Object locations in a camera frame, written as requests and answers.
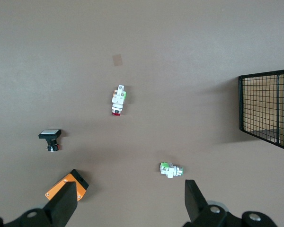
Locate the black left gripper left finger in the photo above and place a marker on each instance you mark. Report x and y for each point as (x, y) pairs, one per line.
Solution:
(59, 208)

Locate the white push button red cap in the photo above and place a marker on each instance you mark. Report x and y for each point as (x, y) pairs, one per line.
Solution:
(118, 99)

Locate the orange button enclosure box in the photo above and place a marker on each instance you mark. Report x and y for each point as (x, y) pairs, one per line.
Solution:
(59, 189)

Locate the brown tape patch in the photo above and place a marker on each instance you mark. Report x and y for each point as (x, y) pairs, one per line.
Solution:
(117, 60)

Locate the white push button green cap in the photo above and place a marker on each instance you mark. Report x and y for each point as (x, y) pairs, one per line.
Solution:
(171, 170)

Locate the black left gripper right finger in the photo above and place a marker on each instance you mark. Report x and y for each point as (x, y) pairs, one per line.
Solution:
(196, 205)

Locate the black square button white cap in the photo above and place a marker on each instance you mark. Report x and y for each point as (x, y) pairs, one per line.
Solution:
(49, 134)

